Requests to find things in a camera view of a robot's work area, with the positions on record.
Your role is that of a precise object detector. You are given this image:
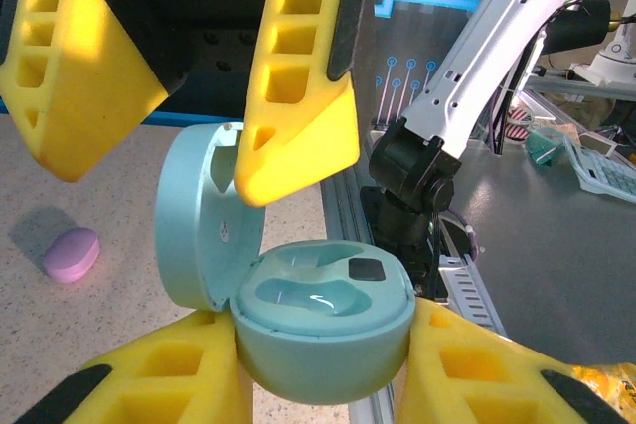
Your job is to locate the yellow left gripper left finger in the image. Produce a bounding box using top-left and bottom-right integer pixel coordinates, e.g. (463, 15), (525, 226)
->
(12, 307), (254, 424)

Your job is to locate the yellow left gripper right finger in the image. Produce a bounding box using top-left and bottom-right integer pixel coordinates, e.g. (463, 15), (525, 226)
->
(395, 294), (632, 424)

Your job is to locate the purple earbud case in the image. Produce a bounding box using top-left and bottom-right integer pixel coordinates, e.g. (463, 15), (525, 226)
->
(41, 227), (101, 285)

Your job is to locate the light blue earbud case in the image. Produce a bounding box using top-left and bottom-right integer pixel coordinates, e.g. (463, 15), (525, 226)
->
(154, 120), (416, 405)

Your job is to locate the yellow snack bag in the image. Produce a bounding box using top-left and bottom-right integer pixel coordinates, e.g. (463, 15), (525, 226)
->
(565, 361), (636, 424)

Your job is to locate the teal plastic object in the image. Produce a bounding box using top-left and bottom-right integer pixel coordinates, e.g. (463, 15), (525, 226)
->
(526, 128), (567, 167)

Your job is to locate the grey desk calculator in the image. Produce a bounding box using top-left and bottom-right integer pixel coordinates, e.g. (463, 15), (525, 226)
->
(563, 130), (636, 205)

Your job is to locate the white slotted cable duct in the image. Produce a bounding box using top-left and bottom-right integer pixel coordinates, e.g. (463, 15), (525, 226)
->
(436, 254), (508, 341)

